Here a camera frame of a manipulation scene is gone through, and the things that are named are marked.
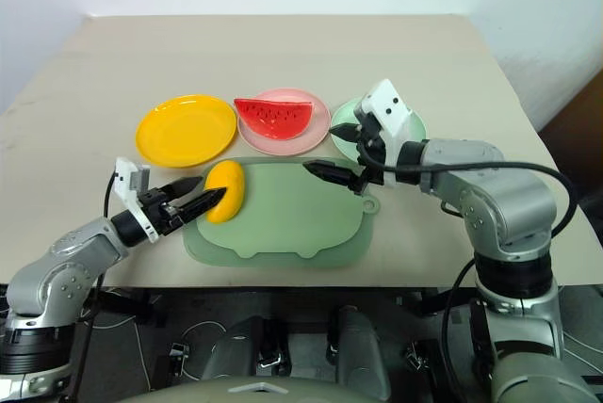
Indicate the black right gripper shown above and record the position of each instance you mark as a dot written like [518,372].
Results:
[372,139]

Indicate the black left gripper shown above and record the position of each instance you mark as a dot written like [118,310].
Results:
[162,210]

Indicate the yellow mango toy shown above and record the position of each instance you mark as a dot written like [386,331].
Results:
[233,176]

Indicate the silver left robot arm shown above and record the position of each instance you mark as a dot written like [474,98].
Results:
[61,271]

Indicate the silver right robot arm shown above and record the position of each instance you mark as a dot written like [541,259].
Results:
[509,205]

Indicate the light green plate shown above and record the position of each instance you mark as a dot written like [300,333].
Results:
[345,116]

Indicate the pink plate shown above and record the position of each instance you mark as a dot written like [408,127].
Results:
[282,147]

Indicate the yellow plate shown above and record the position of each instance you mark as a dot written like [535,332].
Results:
[186,132]

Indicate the red watermelon slice toy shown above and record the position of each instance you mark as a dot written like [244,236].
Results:
[273,118]

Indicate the green silicone mat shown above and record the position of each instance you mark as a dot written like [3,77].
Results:
[292,214]

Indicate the silver metal latch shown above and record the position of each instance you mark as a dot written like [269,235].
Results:
[415,357]
[269,359]
[179,353]

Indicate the dark grey rounded shape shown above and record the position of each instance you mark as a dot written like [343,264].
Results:
[240,351]
[360,351]

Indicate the olive rounded shell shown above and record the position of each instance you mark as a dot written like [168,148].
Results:
[264,391]

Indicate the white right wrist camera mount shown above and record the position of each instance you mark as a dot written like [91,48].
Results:
[391,106]

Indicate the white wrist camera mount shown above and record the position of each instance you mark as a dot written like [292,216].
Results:
[123,182]
[391,106]

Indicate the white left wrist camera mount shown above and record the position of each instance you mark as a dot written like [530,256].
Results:
[123,182]

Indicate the black table frame bar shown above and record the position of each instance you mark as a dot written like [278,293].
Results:
[264,299]

